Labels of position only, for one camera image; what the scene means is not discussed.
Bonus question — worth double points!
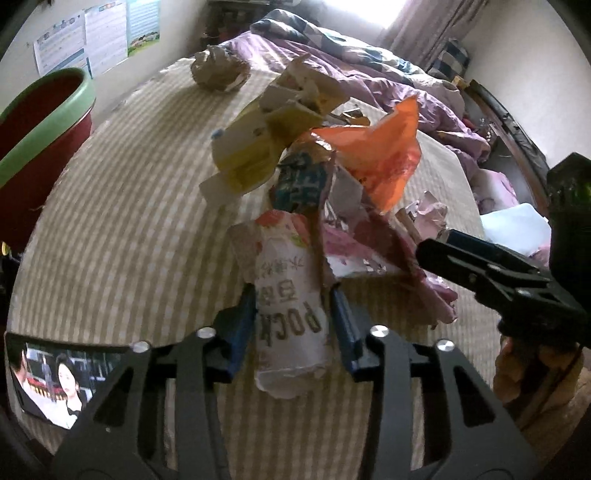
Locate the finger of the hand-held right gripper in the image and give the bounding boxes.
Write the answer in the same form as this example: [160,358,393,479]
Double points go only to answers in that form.
[438,229,551,278]
[416,239,587,320]

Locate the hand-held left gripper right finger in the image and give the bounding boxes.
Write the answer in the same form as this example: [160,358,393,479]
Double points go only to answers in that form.
[329,284,539,480]

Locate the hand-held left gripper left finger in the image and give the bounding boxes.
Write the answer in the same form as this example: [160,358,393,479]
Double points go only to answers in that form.
[51,284,259,480]

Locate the white drink pouch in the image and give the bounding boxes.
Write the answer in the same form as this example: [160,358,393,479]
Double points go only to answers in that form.
[229,209,334,400]

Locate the pink plastic wrapper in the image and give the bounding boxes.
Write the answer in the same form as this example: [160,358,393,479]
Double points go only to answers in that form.
[323,189,460,330]

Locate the orange plastic wrapper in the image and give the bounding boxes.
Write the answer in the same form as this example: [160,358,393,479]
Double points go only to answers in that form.
[314,95,422,213]

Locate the white teal printed wrapper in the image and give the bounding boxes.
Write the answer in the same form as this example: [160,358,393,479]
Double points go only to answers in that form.
[270,138,335,217]

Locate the yellow white carton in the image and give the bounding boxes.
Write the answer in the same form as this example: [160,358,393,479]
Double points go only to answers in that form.
[199,53,349,208]

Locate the brown paper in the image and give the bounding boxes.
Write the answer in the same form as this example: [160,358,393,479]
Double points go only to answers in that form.
[191,45,251,92]

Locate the red bin with green rim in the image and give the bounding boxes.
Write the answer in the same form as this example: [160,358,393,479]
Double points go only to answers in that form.
[0,67,97,252]

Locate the person's right hand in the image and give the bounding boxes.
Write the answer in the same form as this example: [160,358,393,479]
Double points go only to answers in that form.
[493,339,585,418]

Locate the white pillow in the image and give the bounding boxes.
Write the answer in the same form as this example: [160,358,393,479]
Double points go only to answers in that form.
[480,203,552,254]

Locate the pink pillow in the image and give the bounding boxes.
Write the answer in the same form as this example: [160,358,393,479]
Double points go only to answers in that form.
[471,168,520,215]

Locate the dark wooden headboard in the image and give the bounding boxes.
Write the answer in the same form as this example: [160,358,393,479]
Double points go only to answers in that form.
[462,80,555,217]

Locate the beige checked mat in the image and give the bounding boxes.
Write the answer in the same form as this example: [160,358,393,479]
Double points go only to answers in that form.
[7,58,504,462]

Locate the blue plaid folded blanket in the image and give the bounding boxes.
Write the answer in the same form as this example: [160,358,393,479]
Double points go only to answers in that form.
[427,39,472,81]

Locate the black smartphone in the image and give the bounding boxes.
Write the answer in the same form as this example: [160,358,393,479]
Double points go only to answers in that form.
[4,331,134,430]

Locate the purple quilt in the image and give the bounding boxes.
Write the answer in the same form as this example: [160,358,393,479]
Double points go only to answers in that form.
[219,32,490,162]

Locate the pale pink curtain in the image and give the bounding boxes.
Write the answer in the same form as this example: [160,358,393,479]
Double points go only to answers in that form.
[379,0,490,51]

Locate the blue patchwork quilt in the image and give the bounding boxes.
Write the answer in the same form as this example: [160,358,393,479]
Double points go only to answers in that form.
[249,8,402,61]

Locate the window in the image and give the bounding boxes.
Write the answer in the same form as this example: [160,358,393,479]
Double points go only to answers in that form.
[318,0,411,26]

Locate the dark side table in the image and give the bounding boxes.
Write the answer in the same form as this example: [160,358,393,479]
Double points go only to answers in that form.
[205,0,259,42]

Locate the teal wall poster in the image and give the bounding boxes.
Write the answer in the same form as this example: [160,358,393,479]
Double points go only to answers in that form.
[126,0,162,57]

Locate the white wall poster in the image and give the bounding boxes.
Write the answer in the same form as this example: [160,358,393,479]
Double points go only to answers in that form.
[84,0,129,77]

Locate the light blue wall poster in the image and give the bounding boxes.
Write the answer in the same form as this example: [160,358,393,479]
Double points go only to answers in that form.
[33,10,90,77]

